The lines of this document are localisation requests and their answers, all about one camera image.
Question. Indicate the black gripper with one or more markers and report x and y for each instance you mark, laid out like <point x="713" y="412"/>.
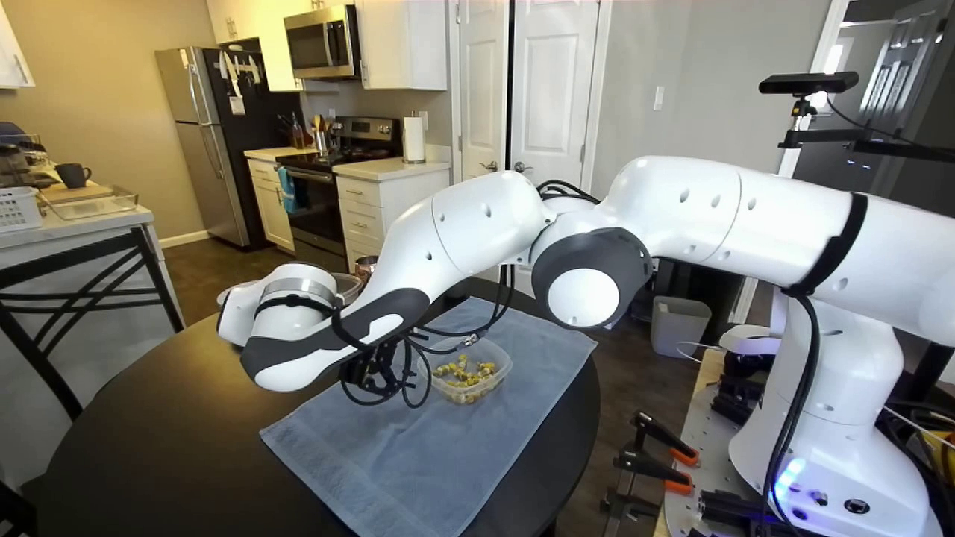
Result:
<point x="374" y="372"/>

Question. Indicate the clear plastic bowl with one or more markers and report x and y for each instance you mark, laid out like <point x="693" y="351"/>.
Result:
<point x="495" y="389"/>

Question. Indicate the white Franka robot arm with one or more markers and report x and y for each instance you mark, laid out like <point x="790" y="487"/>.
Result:
<point x="698" y="220"/>

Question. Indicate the light blue towel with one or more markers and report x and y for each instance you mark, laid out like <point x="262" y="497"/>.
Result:
<point x="399" y="466"/>

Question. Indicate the white lower kitchen cabinet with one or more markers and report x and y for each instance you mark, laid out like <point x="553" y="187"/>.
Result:
<point x="270" y="199"/>
<point x="383" y="205"/>

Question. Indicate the stainless steel stove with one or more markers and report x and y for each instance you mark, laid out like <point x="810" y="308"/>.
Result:
<point x="314" y="205"/>

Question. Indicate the black cross-back metal chair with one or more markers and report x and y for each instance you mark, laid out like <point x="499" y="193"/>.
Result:
<point x="167" y="283"/>

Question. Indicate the round black table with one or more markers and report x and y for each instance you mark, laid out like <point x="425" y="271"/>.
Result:
<point x="161" y="450"/>

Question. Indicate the paper towel roll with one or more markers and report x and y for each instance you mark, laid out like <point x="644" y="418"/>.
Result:
<point x="414" y="139"/>

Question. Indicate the stainless steel refrigerator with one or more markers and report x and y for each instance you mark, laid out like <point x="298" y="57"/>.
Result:
<point x="199" y="151"/>

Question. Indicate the white panel door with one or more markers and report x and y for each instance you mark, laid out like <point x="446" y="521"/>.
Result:
<point x="483" y="90"/>
<point x="553" y="90"/>

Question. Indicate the grey trash bin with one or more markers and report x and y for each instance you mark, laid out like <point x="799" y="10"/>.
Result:
<point x="681" y="327"/>

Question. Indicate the white cabinet beside microwave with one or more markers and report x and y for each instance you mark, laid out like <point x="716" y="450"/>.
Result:
<point x="404" y="45"/>

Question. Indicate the clear tray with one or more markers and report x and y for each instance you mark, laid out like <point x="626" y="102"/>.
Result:
<point x="92" y="205"/>

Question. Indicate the stainless steel microwave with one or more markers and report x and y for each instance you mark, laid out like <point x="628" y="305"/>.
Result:
<point x="319" y="45"/>

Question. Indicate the white cabinet above refrigerator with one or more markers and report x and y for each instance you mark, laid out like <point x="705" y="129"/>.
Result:
<point x="259" y="32"/>

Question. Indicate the black mug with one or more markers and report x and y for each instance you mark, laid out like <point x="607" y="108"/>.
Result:
<point x="74" y="175"/>

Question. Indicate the white plastic basket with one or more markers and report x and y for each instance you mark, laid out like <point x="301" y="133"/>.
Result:
<point x="20" y="211"/>

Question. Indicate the white upper kitchen cabinets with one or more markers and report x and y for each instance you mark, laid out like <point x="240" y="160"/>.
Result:
<point x="13" y="54"/>

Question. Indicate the white light switch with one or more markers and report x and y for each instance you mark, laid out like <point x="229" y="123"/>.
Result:
<point x="659" y="96"/>

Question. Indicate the black camera on stand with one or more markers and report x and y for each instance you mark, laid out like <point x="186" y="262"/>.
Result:
<point x="808" y="83"/>

